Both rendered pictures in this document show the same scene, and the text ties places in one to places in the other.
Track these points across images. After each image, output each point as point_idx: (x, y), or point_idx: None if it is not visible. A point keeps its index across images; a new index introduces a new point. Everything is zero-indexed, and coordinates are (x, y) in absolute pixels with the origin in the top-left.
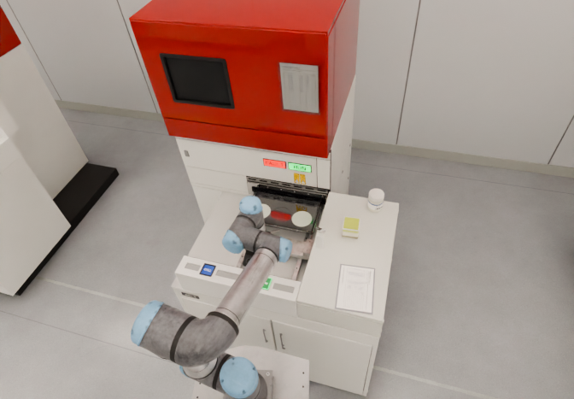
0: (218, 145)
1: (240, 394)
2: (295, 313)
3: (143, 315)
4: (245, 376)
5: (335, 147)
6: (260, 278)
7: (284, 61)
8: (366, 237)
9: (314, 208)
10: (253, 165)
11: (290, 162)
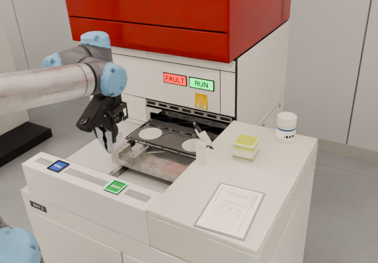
0: (120, 56)
1: None
2: (146, 237)
3: None
4: (15, 251)
5: (246, 67)
6: (52, 79)
7: None
8: (265, 163)
9: (213, 138)
10: (153, 83)
11: (192, 77)
